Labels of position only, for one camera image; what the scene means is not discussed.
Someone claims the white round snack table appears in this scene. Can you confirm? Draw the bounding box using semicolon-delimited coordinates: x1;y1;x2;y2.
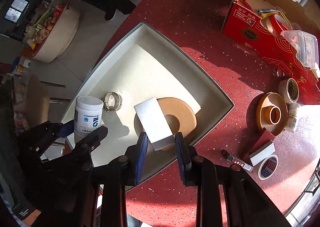
22;0;80;63

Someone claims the grey white storage tray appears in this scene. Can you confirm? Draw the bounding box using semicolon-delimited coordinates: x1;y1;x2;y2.
76;23;234;166

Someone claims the tan spool with hub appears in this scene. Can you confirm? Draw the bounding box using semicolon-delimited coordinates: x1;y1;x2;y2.
256;92;288;137

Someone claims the red cardboard gift box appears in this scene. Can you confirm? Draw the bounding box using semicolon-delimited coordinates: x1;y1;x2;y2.
222;0;319;105

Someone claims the large masking tape roll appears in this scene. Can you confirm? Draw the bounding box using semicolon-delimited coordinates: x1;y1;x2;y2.
257;155;279;180

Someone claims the large white plastic bottle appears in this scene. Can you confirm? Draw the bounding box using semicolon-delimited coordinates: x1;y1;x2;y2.
74;96;104;136

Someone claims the small white pill bottle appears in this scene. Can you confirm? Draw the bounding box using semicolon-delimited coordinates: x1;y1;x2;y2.
284;103;300;133

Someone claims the small masking tape roll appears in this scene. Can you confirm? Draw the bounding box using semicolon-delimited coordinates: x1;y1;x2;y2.
278;78;299;104

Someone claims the white rectangular box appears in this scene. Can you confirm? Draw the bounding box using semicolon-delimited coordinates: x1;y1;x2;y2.
134;98;174;151

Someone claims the clear plastic container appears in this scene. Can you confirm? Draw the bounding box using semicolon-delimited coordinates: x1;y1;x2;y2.
280;30;319;70

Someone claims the white red flat box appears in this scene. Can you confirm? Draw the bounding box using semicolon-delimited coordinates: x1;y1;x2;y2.
249;128;275;167

